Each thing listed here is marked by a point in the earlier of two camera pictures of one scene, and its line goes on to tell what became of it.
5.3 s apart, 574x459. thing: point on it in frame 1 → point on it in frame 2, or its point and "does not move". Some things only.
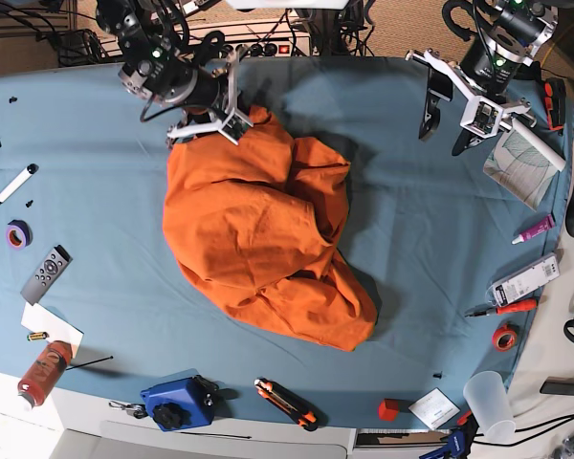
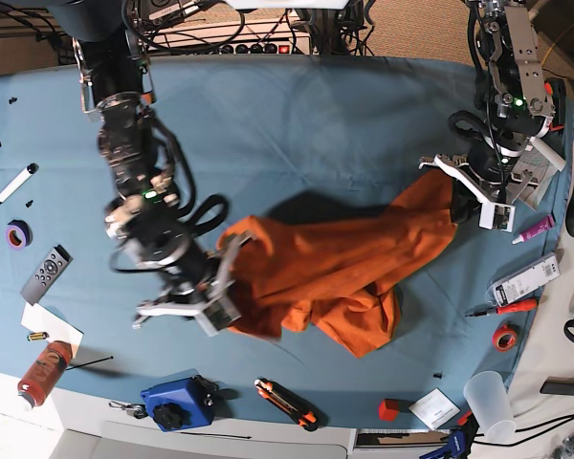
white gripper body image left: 233,58 → 214,311
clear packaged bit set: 543,271 does not move
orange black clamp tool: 554,98 does not move
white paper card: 37,319 does not move
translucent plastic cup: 489,404 does not move
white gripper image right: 481,115 → 465,201
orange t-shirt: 255,229 → 338,270
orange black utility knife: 301,412 does not move
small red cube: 387,409 does not move
